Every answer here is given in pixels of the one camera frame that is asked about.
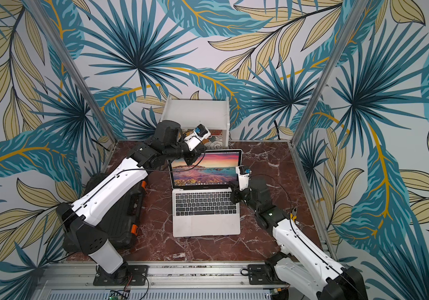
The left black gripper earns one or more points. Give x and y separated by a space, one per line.
195 154

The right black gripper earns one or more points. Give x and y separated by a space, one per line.
239 193

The silver laptop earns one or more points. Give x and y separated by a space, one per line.
201 195

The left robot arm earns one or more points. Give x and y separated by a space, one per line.
80 219

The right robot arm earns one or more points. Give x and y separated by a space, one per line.
301 263

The colourful illustrated book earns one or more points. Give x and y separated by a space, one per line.
215 141

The white metal shelf rack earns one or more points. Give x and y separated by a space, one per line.
212 114

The black plastic tool case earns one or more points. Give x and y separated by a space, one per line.
121 222

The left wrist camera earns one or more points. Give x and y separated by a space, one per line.
199 134

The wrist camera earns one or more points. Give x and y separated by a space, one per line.
199 134
244 175

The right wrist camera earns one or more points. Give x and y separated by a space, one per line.
244 175

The yellow handled pliers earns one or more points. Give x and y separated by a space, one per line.
293 214

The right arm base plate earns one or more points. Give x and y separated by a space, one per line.
261 274

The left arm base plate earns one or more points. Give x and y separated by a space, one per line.
131 275

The aluminium front rail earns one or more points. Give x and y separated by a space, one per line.
205 280

